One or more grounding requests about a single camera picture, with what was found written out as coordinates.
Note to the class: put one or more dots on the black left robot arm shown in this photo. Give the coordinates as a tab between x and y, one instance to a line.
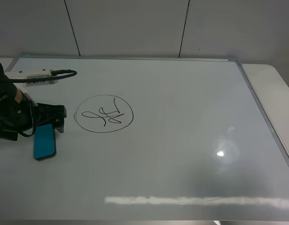
6	86

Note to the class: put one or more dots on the blue whiteboard eraser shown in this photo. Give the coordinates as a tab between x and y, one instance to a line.
44	143

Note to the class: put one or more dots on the white whiteboard with aluminium frame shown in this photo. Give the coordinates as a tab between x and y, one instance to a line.
148	140

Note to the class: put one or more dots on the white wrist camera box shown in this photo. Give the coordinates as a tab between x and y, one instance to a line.
31	74

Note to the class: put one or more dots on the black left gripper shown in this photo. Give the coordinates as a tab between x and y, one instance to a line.
25	117

